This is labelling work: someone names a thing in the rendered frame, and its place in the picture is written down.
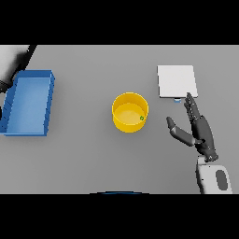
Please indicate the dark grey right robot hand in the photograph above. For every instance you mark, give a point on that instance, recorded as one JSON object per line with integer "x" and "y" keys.
{"x": 203, "y": 130}

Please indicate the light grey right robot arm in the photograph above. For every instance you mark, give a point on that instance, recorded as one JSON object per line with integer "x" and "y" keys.
{"x": 211, "y": 180}

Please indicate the pale square measuring scale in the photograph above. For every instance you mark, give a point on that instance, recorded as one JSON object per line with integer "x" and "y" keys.
{"x": 176, "y": 81}

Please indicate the green nut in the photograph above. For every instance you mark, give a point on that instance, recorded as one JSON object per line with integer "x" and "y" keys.
{"x": 142, "y": 118}

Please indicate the yellow bowl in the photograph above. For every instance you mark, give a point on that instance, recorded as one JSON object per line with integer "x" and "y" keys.
{"x": 130, "y": 112}

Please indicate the blue tray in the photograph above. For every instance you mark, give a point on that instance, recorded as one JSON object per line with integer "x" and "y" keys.
{"x": 28, "y": 104}

